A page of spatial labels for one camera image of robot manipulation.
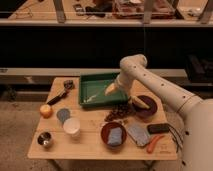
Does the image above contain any yellow banana piece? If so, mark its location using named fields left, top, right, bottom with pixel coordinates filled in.
left=131, top=96, right=149, bottom=109

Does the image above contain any dark red bowl with banana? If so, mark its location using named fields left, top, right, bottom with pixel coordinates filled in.
left=132, top=95, right=158, bottom=118

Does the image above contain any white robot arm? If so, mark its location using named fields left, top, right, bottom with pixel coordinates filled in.
left=105, top=54, right=213, bottom=171

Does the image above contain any grey rectangular eraser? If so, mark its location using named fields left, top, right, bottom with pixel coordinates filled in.
left=126, top=123, right=150, bottom=147

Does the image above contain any small steel cup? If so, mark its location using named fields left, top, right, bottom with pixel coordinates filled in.
left=37, top=132, right=53, bottom=148

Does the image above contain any green plastic tray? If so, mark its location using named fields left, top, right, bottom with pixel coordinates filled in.
left=78, top=72, right=128, bottom=108

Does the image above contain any bunch of dark grapes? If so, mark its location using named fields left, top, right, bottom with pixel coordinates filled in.
left=105, top=104, right=134, bottom=122

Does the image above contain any red bowl with sponge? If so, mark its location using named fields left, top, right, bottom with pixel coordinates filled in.
left=100, top=122, right=127, bottom=148

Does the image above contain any blue sponge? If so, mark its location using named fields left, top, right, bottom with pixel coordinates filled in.
left=107, top=127, right=122, bottom=146

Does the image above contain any black phone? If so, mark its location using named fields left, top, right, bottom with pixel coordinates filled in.
left=147, top=123, right=169, bottom=134

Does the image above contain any grey round lid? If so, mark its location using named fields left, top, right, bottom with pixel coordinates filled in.
left=56, top=108, right=70, bottom=124

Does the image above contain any orange fruit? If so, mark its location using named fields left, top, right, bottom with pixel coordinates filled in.
left=39, top=104, right=53, bottom=118

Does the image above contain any black handled can opener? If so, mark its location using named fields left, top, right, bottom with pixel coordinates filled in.
left=47, top=80, right=74, bottom=106

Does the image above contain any black cable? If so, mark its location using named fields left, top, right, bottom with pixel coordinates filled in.
left=168, top=125, right=185, bottom=154

